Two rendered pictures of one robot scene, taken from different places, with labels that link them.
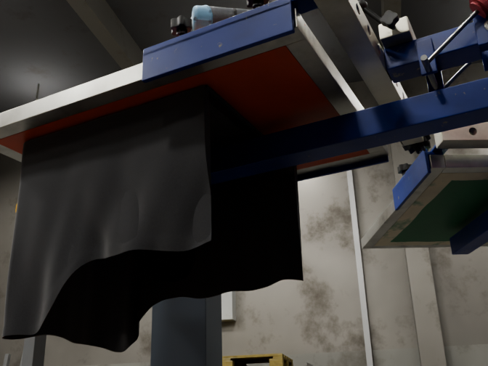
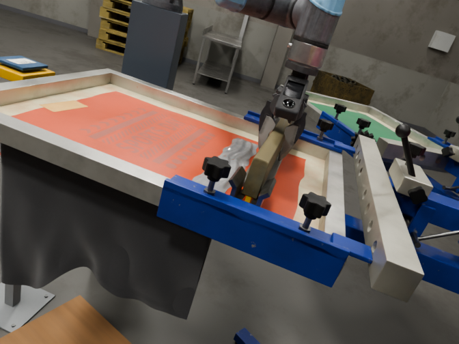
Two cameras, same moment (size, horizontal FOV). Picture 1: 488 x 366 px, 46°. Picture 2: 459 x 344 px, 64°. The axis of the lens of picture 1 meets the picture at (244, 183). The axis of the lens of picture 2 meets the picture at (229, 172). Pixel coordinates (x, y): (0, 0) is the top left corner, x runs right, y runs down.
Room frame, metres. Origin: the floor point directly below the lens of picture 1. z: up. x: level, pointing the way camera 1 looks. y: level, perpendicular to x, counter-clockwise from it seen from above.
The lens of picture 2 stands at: (0.38, 0.25, 1.28)
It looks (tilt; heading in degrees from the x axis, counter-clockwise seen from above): 24 degrees down; 342
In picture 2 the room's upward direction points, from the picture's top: 17 degrees clockwise
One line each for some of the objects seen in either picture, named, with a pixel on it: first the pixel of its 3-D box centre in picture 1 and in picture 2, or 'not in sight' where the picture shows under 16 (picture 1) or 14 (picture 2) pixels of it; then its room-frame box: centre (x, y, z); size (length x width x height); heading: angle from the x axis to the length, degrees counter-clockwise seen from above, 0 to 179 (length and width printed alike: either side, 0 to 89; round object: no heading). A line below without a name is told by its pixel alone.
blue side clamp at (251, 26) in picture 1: (218, 47); (250, 225); (0.85, 0.04, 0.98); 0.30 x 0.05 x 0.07; 63
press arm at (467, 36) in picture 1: (432, 54); (425, 205); (0.95, -0.38, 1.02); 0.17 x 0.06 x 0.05; 63
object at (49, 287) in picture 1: (107, 214); (98, 248); (1.04, 0.27, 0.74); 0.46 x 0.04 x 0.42; 63
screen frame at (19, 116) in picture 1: (189, 140); (181, 136); (1.20, 0.12, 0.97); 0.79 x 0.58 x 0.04; 63
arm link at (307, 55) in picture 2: not in sight; (304, 54); (1.12, -0.08, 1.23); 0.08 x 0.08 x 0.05
